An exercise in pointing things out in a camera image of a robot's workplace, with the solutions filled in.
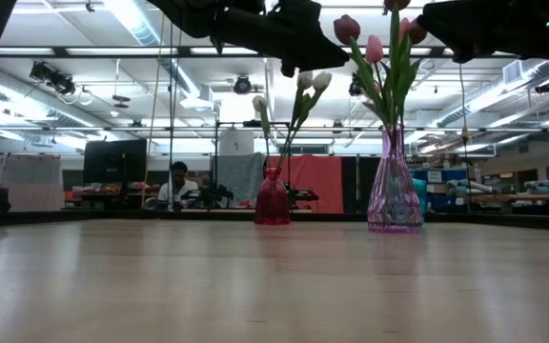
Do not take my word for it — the grey hanging cloth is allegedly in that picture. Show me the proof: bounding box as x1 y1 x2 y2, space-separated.
212 151 267 206

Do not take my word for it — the blue storage shelf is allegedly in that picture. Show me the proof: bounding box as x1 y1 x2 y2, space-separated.
407 166 470 212

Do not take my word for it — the orange red partition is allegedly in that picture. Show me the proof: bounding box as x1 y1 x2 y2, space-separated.
264 154 345 214

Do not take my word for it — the dark red tulip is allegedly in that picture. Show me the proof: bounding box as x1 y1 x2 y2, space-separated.
382 0 412 134
393 17 429 134
334 13 395 137

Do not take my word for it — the teal glass vase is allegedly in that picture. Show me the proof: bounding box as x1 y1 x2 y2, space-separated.
412 178 429 214

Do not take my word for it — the person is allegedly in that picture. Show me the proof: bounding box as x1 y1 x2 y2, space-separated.
156 160 200 212

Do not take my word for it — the black metal stand frame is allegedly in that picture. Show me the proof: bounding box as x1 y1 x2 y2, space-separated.
213 120 292 206

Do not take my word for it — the pink tulip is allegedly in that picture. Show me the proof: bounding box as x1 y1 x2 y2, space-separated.
391 17 412 134
371 79 390 130
365 33 393 134

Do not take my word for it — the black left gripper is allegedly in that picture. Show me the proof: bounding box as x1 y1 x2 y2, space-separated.
178 0 351 77

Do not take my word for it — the red glass vase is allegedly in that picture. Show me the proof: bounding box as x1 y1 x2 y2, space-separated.
254 166 292 226

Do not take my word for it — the purple glass vase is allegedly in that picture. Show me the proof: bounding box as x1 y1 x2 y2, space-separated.
366 124 423 234

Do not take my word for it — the black ceiling spotlight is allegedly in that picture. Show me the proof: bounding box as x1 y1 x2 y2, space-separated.
233 74 254 95
348 74 366 98

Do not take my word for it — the black monitor screen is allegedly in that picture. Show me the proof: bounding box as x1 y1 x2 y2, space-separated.
82 138 149 185

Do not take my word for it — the wooden background table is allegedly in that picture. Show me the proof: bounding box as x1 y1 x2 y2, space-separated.
467 192 549 205

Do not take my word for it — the white board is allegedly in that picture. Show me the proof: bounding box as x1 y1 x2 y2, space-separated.
0 152 65 212

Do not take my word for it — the yellow hanging cable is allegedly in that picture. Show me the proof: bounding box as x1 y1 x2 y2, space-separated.
141 13 167 207

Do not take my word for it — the black hanging cable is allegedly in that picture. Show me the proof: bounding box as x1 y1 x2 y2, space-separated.
457 62 471 158

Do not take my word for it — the cluttered black workbench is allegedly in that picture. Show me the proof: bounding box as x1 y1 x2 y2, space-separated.
63 180 171 212

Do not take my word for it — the black track light cluster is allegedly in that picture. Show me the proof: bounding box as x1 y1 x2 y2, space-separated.
29 60 78 96

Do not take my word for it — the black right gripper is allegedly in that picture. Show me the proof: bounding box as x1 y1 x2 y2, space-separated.
417 0 533 64

